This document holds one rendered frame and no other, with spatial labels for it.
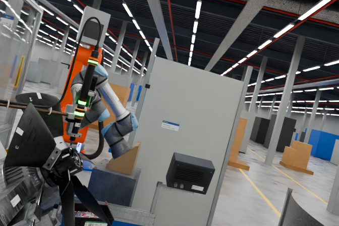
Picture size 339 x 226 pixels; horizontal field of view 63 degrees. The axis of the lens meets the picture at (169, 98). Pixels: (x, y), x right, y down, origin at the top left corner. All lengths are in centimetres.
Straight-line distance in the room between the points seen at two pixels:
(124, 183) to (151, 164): 134
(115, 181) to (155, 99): 143
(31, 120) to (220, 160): 264
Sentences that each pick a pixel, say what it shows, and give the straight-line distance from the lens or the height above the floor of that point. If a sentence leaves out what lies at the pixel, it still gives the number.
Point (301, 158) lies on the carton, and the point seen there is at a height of 57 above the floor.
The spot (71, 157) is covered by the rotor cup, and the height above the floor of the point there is 124.
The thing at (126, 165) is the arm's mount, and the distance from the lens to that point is 197.
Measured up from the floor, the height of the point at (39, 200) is 110.
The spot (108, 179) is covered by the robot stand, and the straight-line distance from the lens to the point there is 195.
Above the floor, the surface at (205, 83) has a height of 185.
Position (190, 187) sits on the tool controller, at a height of 107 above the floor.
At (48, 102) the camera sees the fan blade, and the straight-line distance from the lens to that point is 140.
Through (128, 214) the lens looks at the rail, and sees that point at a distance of 184.
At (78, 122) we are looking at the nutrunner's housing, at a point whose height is 136.
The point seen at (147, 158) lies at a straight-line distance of 323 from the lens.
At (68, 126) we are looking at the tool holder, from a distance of 133.
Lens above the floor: 157
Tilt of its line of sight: level
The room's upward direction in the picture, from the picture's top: 15 degrees clockwise
